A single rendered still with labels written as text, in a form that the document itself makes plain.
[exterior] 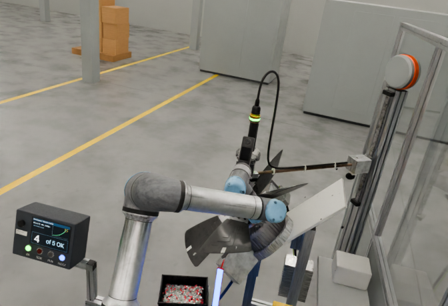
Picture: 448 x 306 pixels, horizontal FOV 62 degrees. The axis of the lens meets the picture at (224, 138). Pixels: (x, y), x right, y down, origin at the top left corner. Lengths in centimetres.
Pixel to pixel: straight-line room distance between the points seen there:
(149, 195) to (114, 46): 857
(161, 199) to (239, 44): 789
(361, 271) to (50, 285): 216
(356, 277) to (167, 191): 121
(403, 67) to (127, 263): 139
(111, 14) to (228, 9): 273
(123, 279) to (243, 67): 792
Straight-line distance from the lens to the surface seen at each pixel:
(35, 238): 168
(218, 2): 895
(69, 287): 311
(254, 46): 875
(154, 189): 108
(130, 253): 121
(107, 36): 967
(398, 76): 187
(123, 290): 124
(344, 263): 201
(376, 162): 198
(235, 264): 178
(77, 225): 157
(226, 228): 166
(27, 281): 322
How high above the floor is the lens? 218
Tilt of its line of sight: 23 degrees down
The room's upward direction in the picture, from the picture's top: 7 degrees clockwise
